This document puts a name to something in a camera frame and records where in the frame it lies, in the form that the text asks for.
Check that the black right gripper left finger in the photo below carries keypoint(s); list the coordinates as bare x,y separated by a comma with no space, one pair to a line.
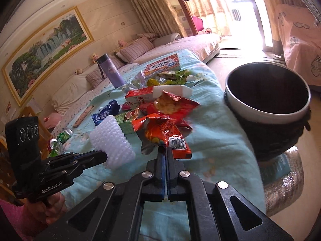
113,211

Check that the silver glitter stool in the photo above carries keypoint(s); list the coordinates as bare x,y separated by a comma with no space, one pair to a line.
283,180

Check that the white foam fruit net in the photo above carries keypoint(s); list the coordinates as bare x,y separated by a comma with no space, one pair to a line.
108,137

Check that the left hand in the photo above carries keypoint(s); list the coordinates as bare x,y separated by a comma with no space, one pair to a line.
50,213

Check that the small teddy bear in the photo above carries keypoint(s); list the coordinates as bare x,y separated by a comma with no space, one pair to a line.
94,57

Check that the black trash bin white rim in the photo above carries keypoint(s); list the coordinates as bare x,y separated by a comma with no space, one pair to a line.
272,104

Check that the framed waterfall landscape painting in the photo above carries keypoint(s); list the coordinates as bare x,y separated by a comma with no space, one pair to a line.
43,51

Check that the pink heart-pattern covered furniture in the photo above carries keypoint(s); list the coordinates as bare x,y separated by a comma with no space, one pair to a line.
300,38

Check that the red children's book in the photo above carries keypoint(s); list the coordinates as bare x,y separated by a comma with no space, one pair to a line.
167,63

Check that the green carton box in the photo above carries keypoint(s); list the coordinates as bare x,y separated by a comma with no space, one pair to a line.
125,120

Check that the sofa with pink cover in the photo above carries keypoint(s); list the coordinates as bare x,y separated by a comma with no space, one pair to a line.
203,46

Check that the purple thermos bottle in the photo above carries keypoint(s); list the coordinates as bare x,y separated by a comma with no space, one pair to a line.
109,69

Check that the red chips bag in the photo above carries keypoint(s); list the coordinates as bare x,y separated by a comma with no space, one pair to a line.
171,105

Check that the green plastic bottle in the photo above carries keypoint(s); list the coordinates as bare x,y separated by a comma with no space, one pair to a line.
57,144

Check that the striped pink pillow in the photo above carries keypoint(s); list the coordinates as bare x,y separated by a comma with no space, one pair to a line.
136,49

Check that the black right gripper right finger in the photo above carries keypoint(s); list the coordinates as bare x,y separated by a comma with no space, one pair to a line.
216,211

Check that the red orange snack bag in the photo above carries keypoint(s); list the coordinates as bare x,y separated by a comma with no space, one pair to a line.
156,130

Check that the blue snack wrapper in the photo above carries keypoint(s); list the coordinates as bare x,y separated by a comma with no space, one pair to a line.
112,108

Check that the wooden remote control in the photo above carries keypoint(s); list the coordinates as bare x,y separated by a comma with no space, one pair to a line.
82,116

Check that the light blue floral blanket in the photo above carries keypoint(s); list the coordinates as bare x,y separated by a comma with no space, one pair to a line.
220,149

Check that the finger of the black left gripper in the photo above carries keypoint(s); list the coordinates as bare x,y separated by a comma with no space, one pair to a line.
72,163

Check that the white cushion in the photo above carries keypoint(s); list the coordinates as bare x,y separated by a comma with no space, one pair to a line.
69,93

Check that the green yellow snack wrapper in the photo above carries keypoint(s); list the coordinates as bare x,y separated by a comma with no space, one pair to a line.
171,78

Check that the red white carton box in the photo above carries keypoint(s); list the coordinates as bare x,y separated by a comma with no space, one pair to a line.
137,97

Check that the beige pleated curtain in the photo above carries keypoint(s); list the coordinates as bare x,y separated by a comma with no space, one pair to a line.
158,16

